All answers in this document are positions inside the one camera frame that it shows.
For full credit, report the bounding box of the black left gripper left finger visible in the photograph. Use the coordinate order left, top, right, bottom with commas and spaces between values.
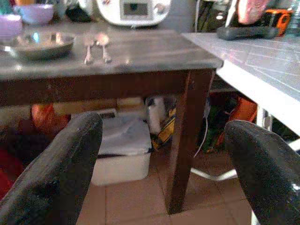
0, 112, 104, 225

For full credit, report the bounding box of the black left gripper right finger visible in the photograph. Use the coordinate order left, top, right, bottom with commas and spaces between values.
224, 120, 300, 225

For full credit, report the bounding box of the orange bag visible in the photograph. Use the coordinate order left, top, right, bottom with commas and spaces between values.
228, 97, 258, 122

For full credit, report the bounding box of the white plastic storage box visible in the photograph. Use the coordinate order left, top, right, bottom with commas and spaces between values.
90, 115, 152, 186

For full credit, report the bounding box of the white tiled table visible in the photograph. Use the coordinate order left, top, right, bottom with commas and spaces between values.
181, 31, 300, 225

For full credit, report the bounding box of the yellow black patterned bag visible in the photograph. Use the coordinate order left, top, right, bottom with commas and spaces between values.
150, 106, 177, 150

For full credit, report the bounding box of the dark wooden table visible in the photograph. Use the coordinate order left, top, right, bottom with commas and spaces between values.
0, 22, 225, 215

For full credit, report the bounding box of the silver metal plate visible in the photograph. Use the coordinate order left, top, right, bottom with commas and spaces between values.
8, 32, 75, 60

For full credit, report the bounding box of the silver metal fork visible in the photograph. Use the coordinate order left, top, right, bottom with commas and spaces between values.
83, 34, 95, 66

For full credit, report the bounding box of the silver metal spoon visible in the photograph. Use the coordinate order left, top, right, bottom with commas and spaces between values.
94, 32, 113, 64

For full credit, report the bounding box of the orange black device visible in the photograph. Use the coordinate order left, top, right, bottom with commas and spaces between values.
262, 8, 294, 36

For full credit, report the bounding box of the lilac cup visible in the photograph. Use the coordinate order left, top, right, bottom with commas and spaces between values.
0, 14, 23, 40

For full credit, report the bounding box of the lilac bowl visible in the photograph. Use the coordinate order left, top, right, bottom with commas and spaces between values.
14, 3, 55, 25

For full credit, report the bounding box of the pink cloth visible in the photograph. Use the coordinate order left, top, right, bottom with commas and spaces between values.
236, 0, 270, 24

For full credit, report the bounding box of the white rice cooker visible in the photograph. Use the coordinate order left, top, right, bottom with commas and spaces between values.
96, 0, 172, 27

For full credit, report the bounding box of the white cable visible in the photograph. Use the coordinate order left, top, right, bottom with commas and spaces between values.
193, 98, 210, 158

